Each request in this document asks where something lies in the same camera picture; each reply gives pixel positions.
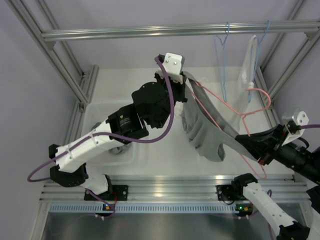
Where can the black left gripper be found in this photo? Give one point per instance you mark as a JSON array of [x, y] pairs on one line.
[[179, 86]]

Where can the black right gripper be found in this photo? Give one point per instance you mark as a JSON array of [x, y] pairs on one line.
[[266, 146]]

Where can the grey tank top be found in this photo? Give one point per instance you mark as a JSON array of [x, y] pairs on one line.
[[116, 150], [206, 129]]

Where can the blue wire hanger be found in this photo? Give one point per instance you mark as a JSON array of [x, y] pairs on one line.
[[221, 59], [254, 55]]

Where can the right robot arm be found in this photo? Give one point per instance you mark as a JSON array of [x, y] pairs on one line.
[[282, 223]]

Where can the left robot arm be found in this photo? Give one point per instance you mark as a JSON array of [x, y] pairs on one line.
[[146, 120]]

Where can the white tank top on hanger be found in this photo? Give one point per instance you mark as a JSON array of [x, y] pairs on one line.
[[238, 96]]

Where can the white garment under pile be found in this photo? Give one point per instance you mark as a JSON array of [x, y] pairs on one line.
[[214, 87]]

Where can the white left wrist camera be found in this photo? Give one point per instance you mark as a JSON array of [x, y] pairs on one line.
[[173, 65]]

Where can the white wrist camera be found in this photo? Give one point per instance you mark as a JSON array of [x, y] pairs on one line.
[[173, 65], [293, 120]]

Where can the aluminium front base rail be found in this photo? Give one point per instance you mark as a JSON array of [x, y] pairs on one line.
[[191, 189]]

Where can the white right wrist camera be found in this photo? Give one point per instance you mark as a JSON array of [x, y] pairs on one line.
[[293, 120]]

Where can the aluminium frame right struts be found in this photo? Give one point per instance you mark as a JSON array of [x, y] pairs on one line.
[[292, 75]]

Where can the aluminium frame struts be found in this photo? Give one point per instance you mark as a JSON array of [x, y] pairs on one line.
[[292, 75], [59, 54]]

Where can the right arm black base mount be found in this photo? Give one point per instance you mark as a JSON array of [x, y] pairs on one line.
[[227, 193]]

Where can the aluminium hanging rail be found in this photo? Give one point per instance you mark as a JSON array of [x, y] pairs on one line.
[[283, 26]]

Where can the aluminium frame left struts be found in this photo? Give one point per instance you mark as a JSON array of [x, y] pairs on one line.
[[59, 54]]

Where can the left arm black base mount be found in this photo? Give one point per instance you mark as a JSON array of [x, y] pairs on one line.
[[119, 193]]

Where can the slotted grey cable duct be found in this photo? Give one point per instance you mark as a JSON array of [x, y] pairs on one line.
[[144, 208]]

